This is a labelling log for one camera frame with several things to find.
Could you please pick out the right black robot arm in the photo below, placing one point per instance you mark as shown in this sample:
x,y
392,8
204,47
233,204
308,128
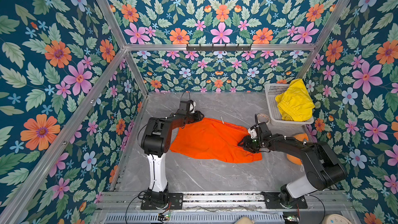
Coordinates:
x,y
321,166

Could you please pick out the white tape roll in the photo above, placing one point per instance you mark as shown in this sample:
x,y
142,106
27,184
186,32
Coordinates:
x,y
262,117

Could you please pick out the orange fish plush toy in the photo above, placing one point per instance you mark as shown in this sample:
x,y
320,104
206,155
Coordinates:
x,y
302,137

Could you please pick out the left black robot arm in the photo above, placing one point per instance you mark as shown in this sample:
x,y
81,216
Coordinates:
x,y
156,142

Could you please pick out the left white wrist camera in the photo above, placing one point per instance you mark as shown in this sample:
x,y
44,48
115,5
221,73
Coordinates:
x,y
191,106

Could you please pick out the white round device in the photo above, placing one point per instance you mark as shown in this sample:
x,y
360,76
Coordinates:
x,y
336,219

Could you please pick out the orange shorts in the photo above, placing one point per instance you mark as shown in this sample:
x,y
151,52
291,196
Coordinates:
x,y
213,139

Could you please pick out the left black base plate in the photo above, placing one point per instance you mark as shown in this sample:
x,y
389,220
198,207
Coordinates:
x,y
162,201

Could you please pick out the beige round object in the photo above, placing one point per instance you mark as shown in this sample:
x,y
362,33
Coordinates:
x,y
244,220

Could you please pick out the white plastic basket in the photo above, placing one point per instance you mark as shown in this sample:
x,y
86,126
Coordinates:
x,y
271,92

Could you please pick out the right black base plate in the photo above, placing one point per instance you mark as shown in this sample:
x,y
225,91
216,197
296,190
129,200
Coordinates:
x,y
276,200

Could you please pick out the black hook rail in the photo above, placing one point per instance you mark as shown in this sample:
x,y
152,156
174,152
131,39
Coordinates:
x,y
218,47

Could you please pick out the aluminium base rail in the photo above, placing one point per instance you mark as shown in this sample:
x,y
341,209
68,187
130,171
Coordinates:
x,y
222,207

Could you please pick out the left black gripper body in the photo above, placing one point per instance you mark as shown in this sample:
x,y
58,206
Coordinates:
x,y
193,117

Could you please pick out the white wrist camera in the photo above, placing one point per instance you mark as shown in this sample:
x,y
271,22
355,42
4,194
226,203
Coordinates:
x,y
253,133
191,106

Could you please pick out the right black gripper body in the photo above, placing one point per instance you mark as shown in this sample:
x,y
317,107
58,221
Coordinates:
x,y
253,144

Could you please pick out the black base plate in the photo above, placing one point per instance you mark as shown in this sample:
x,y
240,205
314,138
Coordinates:
x,y
276,200
162,201

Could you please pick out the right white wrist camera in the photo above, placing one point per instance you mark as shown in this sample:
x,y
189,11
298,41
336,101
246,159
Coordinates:
x,y
253,133

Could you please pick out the yellow shorts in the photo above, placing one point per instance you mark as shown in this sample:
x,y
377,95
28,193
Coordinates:
x,y
295,104

